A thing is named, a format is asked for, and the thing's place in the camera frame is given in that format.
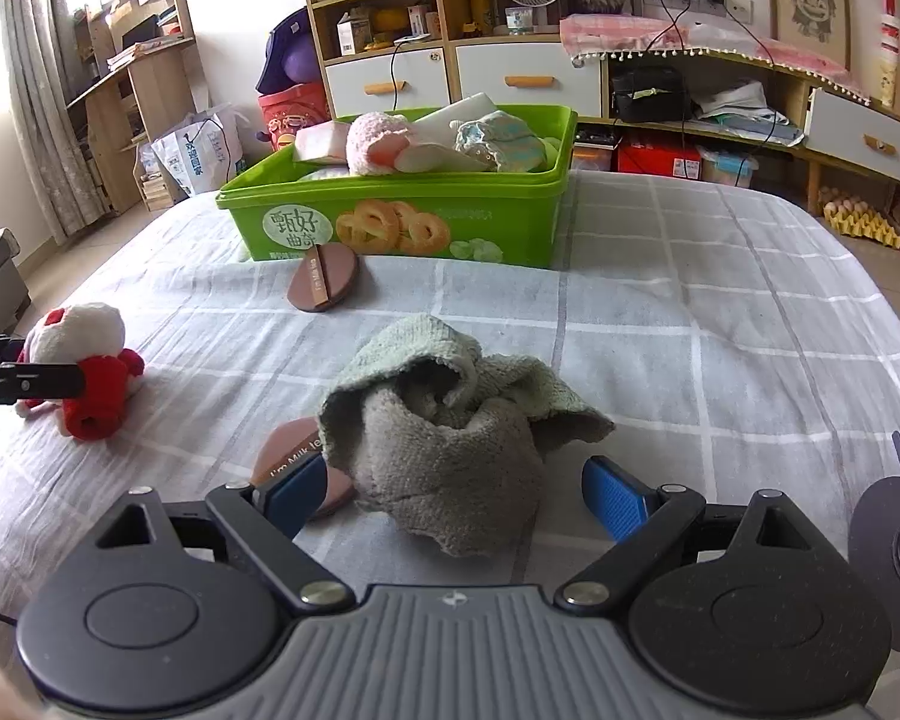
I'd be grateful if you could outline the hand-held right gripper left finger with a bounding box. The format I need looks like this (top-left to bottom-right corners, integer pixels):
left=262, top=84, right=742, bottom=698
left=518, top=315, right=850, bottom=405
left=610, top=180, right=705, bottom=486
left=94, top=454, right=357, bottom=612

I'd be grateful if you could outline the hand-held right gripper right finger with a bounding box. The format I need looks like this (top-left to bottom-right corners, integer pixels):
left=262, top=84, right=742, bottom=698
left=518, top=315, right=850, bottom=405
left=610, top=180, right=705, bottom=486
left=555, top=456, right=852, bottom=612

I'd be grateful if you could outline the brown oval pad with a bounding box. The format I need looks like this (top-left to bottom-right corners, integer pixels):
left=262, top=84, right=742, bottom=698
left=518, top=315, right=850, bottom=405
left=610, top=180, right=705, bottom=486
left=286, top=242, right=361, bottom=314
left=251, top=420, right=357, bottom=518

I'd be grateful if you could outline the white and red plush toy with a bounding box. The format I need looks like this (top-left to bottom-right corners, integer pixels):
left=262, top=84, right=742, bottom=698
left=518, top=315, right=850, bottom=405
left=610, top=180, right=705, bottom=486
left=15, top=302, right=146, bottom=442

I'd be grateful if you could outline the green towel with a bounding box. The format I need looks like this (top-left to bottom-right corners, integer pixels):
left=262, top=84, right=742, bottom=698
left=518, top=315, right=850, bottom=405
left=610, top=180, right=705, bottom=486
left=317, top=315, right=616, bottom=560

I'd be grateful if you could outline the green plastic box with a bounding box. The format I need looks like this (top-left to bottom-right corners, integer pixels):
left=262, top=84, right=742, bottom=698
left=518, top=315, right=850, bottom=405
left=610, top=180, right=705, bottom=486
left=216, top=103, right=578, bottom=269

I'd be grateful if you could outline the pink sponge block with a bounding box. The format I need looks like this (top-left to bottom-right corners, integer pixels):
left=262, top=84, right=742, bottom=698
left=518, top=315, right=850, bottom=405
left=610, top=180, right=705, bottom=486
left=294, top=122, right=357, bottom=166

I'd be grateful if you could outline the pink fluffy cloth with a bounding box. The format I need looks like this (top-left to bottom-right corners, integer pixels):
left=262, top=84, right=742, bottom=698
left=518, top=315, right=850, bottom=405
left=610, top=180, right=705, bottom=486
left=345, top=111, right=419, bottom=177

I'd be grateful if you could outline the white cloth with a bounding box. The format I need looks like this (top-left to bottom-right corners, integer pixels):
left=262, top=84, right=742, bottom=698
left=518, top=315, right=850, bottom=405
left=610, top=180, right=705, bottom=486
left=454, top=111, right=548, bottom=173

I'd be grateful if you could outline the white sponge block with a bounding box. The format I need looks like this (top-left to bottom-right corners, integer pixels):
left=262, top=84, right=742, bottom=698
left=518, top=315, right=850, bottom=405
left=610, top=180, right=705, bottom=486
left=412, top=92, right=500, bottom=147

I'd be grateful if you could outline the grey checked bed sheet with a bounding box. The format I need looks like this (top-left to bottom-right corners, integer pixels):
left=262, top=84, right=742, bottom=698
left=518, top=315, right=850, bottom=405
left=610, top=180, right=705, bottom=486
left=0, top=169, right=900, bottom=691

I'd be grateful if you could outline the grey curtain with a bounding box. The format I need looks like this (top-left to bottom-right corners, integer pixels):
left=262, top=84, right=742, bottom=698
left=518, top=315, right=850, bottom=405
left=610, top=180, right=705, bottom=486
left=0, top=0, right=110, bottom=241

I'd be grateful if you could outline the white paper bag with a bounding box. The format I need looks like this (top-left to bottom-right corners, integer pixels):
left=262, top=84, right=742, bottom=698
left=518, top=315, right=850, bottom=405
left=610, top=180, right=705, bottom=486
left=150, top=103, right=248, bottom=200

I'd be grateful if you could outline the black round phone holder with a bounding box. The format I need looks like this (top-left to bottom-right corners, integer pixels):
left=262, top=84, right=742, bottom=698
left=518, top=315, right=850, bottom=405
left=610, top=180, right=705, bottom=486
left=847, top=420, right=900, bottom=653

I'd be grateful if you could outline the wooden desk with shelves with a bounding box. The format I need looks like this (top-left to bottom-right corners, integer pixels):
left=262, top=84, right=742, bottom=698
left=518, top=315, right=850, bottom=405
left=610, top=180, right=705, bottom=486
left=67, top=0, right=211, bottom=215

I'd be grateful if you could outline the red cardboard box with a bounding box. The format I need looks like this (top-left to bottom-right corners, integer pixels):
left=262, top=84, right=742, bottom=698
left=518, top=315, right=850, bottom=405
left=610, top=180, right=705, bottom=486
left=616, top=136, right=702, bottom=179

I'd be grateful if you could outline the clear storage box blue lid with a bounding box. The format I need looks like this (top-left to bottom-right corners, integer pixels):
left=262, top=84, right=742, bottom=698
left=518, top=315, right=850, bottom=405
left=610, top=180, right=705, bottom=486
left=697, top=146, right=758, bottom=188

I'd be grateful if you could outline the red printed bag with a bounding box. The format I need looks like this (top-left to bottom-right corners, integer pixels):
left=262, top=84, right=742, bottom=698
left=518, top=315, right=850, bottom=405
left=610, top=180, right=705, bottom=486
left=259, top=82, right=331, bottom=152

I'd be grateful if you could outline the yellow egg carton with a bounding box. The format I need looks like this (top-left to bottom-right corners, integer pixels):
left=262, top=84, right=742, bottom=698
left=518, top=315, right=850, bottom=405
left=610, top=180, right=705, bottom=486
left=817, top=187, right=900, bottom=250

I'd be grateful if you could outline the black bag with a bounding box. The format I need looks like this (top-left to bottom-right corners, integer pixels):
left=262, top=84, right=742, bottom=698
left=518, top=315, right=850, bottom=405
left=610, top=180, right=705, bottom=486
left=611, top=66, right=691, bottom=123

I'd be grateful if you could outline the purple plush toy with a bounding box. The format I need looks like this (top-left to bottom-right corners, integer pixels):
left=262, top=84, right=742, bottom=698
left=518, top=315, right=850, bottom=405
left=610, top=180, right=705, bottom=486
left=256, top=6, right=312, bottom=95

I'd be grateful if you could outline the low wooden sideboard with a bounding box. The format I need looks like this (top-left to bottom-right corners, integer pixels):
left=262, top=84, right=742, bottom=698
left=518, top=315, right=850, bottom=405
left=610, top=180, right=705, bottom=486
left=604, top=45, right=900, bottom=211

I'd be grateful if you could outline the white cabinet drawer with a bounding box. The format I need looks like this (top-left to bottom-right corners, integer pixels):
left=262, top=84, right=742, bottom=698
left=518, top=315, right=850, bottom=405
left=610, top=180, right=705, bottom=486
left=324, top=49, right=451, bottom=117
left=456, top=41, right=602, bottom=117

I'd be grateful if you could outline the white sideboard drawer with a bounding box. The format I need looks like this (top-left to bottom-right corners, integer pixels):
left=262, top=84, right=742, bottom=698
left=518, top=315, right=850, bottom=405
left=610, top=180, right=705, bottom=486
left=804, top=88, right=900, bottom=192

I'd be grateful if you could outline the pink tasselled cloth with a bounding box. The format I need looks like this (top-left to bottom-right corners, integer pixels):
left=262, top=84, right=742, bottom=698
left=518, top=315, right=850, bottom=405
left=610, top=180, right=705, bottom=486
left=560, top=13, right=871, bottom=102

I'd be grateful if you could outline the wooden cabinet with shelves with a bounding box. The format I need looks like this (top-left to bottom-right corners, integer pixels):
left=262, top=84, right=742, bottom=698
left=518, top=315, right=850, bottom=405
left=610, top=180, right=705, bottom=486
left=296, top=0, right=608, bottom=121

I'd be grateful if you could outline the framed cartoon picture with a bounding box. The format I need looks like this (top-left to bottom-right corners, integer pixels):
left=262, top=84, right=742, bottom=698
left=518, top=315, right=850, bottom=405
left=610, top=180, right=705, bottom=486
left=765, top=0, right=850, bottom=72

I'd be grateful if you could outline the storage box orange handle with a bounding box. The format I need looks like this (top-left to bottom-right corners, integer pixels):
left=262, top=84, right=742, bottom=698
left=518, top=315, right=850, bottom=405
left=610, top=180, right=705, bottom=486
left=570, top=131, right=620, bottom=172

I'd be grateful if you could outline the black power cable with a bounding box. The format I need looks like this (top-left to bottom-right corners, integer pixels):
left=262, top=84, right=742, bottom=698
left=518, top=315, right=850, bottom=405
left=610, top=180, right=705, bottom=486
left=386, top=34, right=421, bottom=117

